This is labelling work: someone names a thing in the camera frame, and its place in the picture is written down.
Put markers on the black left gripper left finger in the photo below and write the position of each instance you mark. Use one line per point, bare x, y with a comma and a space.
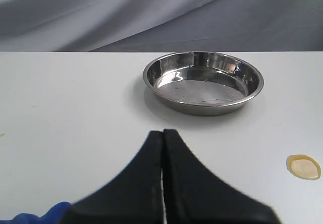
133, 196

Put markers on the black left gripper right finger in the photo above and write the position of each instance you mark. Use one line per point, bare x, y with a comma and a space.
193, 194

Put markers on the amber liquid spill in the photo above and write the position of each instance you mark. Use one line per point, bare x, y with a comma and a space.
303, 167

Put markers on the round stainless steel dish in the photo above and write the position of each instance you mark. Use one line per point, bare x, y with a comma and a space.
203, 83

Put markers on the grey backdrop cloth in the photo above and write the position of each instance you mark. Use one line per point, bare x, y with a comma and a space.
161, 25

